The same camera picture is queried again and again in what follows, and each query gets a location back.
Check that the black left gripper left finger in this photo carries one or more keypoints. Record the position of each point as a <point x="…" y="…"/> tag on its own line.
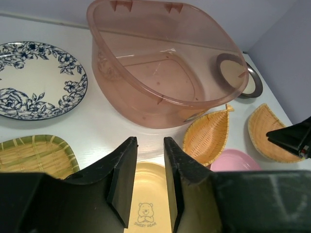
<point x="114" y="174"/>

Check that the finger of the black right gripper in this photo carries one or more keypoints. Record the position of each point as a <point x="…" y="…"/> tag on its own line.
<point x="295" y="139"/>

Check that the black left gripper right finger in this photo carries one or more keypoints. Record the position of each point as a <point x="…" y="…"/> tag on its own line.
<point x="190" y="195"/>

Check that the yellow bear plastic plate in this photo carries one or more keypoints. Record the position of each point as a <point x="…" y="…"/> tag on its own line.
<point x="150" y="207"/>

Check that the fish-shaped woven basket plate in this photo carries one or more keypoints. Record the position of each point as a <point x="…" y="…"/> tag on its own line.
<point x="206" y="137"/>

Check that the pink plastic plate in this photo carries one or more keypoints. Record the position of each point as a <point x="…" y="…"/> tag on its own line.
<point x="234" y="160"/>

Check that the green striped bamboo tray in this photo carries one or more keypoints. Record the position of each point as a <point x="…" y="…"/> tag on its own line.
<point x="38" y="153"/>

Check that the dark rimmed metal plate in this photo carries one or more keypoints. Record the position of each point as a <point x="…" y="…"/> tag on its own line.
<point x="252" y="82"/>

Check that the blue floral ceramic plate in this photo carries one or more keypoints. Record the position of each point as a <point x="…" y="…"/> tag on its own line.
<point x="39" y="81"/>

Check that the pink translucent plastic bin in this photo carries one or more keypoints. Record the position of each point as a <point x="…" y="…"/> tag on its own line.
<point x="163" y="64"/>

